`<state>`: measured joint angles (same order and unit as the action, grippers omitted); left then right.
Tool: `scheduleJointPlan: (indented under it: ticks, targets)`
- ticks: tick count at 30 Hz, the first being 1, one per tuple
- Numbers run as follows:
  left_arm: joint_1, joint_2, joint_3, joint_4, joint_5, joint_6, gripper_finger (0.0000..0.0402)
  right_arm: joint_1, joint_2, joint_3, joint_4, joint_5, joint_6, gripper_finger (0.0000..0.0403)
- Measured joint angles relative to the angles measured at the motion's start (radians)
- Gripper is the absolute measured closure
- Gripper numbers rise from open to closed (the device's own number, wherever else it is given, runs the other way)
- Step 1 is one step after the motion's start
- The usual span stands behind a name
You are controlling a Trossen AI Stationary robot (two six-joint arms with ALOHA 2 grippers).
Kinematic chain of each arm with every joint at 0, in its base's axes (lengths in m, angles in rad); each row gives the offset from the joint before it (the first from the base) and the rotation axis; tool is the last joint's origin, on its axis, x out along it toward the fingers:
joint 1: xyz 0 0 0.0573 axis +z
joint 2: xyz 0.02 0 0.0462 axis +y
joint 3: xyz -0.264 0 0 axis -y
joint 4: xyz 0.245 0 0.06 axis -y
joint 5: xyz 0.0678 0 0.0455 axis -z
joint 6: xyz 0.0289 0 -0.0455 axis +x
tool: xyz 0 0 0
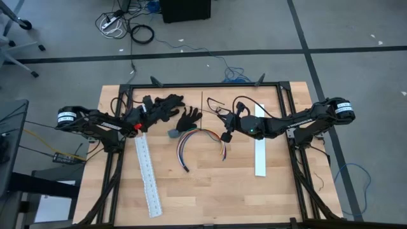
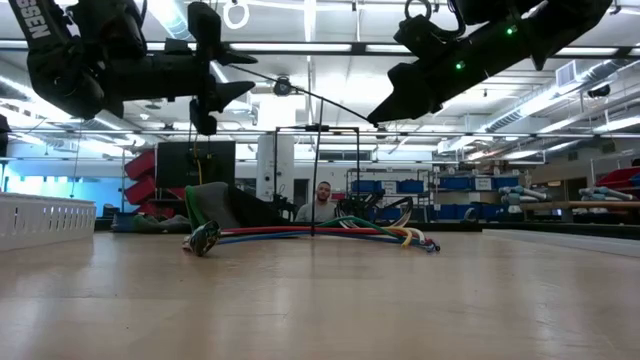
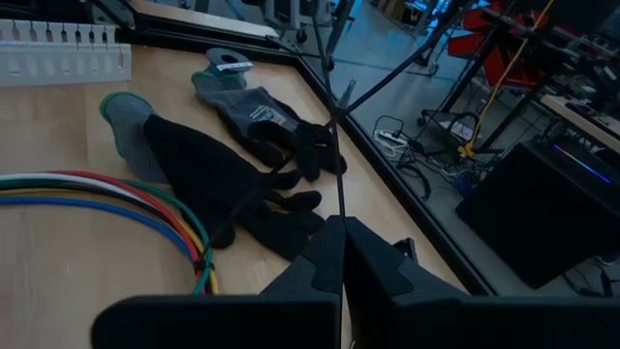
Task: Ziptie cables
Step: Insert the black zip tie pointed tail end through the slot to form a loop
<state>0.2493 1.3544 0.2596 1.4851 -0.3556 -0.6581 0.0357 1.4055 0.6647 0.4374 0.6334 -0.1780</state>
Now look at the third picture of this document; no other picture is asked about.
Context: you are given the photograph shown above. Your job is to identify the black zip tie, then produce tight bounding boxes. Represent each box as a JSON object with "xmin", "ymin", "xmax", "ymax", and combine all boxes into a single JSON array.
[{"xmin": 192, "ymin": 110, "xmax": 348, "ymax": 275}]

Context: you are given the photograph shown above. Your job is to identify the large black box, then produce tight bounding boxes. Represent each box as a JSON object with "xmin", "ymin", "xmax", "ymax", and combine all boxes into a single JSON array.
[{"xmin": 454, "ymin": 140, "xmax": 620, "ymax": 290}]

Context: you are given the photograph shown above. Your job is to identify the multicolour wire harness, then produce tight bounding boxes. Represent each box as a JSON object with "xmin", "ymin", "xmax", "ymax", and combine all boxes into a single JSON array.
[{"xmin": 0, "ymin": 169, "xmax": 220, "ymax": 297}]

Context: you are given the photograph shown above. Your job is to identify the coiled black cable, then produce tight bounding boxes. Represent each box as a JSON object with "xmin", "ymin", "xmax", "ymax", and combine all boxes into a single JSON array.
[{"xmin": 394, "ymin": 159, "xmax": 433, "ymax": 201}]

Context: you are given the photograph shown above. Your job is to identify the black tape roll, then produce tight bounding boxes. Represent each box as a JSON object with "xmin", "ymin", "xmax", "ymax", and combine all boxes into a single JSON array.
[{"xmin": 205, "ymin": 47, "xmax": 255, "ymax": 79}]

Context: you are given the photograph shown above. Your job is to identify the black aluminium table frame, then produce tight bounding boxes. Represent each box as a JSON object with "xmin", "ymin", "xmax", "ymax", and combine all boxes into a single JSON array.
[{"xmin": 84, "ymin": 0, "xmax": 495, "ymax": 297}]

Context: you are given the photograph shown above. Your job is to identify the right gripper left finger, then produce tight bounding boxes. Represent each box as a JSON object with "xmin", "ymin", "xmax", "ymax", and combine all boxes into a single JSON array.
[{"xmin": 91, "ymin": 216, "xmax": 346, "ymax": 349}]

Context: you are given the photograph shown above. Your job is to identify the white power strip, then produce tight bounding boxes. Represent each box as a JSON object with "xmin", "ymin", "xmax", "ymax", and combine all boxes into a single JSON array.
[{"xmin": 374, "ymin": 128, "xmax": 409, "ymax": 147}]

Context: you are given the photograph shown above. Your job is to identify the red storage bins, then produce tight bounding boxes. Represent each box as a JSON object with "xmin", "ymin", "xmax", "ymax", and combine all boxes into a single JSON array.
[{"xmin": 448, "ymin": 2, "xmax": 551, "ymax": 91}]

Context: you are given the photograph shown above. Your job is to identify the white slotted cable duct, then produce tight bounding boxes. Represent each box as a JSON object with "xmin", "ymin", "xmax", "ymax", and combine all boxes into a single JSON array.
[{"xmin": 0, "ymin": 17, "xmax": 133, "ymax": 88}]

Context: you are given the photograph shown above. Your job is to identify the black grey work glove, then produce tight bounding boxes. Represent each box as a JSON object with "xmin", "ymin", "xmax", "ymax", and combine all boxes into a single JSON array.
[{"xmin": 99, "ymin": 90, "xmax": 326, "ymax": 263}]

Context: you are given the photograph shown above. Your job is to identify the yellow cable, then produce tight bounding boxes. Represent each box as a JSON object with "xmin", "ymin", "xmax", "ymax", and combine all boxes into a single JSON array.
[{"xmin": 458, "ymin": 0, "xmax": 557, "ymax": 159}]

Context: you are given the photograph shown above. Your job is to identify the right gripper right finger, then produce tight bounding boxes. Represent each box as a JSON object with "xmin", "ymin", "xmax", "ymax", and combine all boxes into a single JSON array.
[{"xmin": 344, "ymin": 217, "xmax": 620, "ymax": 349}]

